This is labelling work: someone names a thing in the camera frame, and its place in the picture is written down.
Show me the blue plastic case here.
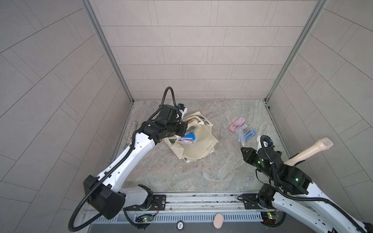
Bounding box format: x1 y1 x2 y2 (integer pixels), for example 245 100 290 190
243 128 256 142
178 133 196 145

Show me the clear plastic stationery box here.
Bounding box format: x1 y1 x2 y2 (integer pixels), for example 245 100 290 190
239 124 247 147

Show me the floral canvas tote bag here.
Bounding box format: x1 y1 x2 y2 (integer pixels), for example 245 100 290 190
165 111 219 163

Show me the pink compass set case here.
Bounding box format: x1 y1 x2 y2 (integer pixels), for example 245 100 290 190
228 116 246 133

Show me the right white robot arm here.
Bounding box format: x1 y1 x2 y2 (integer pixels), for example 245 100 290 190
241 147 373 233

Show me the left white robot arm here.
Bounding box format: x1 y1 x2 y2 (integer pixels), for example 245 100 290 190
84 103 187 219

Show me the glittery silver tube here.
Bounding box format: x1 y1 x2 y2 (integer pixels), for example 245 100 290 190
125 121 138 147

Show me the right green circuit board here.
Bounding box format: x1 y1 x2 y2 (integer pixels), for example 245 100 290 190
261 212 280 226

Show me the green circuit board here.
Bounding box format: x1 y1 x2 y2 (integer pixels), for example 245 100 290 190
135 214 154 223
261 212 280 226

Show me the beige microphone on stand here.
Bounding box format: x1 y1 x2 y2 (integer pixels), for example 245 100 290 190
284 137 334 166

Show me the beige oval button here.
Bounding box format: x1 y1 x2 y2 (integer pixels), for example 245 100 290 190
213 213 224 229

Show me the left green circuit board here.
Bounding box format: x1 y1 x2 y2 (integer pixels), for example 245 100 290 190
135 214 154 223

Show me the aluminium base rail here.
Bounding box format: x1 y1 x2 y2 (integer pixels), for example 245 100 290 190
84 190 325 225

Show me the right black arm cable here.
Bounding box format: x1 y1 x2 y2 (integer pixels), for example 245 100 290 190
255 135 368 233

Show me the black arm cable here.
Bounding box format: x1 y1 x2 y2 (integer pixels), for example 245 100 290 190
255 135 368 233
68 130 138 233

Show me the left aluminium frame post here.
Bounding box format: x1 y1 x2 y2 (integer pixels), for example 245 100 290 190
81 0 134 104

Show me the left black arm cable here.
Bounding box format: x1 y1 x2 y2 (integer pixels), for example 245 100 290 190
68 130 138 233

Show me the aluminium corner frame post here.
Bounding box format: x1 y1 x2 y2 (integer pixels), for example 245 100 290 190
265 0 328 102

